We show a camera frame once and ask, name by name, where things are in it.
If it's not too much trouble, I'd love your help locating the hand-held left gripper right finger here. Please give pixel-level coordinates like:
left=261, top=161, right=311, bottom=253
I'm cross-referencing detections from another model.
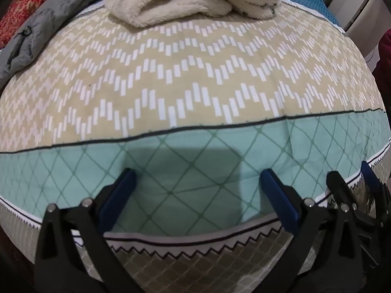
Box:
left=253, top=168, right=364, bottom=293

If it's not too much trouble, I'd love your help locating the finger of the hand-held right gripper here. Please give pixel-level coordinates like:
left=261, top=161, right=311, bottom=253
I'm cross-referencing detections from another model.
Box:
left=360, top=160, right=388, bottom=206
left=326, top=171, right=384, bottom=228

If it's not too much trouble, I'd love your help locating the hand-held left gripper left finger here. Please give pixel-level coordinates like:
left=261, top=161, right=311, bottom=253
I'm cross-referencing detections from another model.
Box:
left=34, top=168, right=144, bottom=293

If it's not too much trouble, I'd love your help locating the cream dotted fleece jacket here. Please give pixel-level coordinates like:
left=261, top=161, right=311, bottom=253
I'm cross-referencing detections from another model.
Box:
left=103, top=0, right=282, bottom=29

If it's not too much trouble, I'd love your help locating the zigzag patterned bed sheet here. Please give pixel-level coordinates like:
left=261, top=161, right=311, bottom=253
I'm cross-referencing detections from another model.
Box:
left=0, top=0, right=391, bottom=293

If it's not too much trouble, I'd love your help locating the grey puffer jacket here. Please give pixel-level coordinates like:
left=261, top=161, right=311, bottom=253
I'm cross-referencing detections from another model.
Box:
left=0, top=0, right=111, bottom=80

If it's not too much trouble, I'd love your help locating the red patchwork quilt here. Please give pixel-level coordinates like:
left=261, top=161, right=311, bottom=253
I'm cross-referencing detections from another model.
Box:
left=0, top=0, right=316, bottom=49

